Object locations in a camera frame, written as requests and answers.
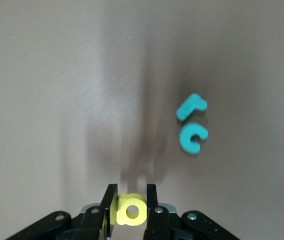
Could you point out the teal foam letter c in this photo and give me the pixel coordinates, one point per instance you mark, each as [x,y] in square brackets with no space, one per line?
[187,136]

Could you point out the teal foam letter r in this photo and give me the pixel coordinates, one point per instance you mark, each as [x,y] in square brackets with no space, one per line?
[190,106]

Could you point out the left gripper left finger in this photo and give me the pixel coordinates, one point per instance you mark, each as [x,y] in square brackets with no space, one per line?
[92,222]

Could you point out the yellow foam letter a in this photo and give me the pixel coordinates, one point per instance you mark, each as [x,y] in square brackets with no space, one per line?
[140,200]

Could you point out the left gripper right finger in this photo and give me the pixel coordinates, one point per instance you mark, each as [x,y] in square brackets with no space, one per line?
[157,225]

